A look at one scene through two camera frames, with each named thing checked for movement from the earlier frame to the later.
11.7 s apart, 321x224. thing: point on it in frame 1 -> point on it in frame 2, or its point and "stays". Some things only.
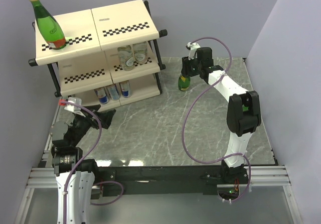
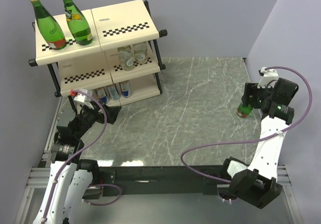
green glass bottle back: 183,83 -> 79,27
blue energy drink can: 125,88 stays
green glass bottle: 49,28 stays
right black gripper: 185,64 -> 251,89
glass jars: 126,57 stays
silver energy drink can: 102,95 stays
